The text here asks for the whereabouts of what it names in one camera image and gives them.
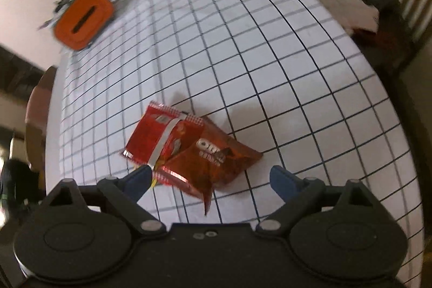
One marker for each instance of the green yellow snack packet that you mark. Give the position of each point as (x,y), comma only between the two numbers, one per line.
(154,180)

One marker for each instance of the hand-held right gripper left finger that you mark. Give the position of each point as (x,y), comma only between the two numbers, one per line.
(138,178)

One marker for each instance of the orange tissue box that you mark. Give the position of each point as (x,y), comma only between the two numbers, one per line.
(82,16)

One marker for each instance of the large red snack bag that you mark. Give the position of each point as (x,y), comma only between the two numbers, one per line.
(202,159)

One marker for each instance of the brown round-backed chair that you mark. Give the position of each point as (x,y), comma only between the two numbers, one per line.
(37,112)

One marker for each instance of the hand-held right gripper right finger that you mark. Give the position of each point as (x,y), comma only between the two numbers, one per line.
(283,180)

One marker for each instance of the white checked tablecloth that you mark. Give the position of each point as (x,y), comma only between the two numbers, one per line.
(253,72)

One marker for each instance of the beige cardboard box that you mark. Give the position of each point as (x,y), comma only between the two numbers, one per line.
(337,1)

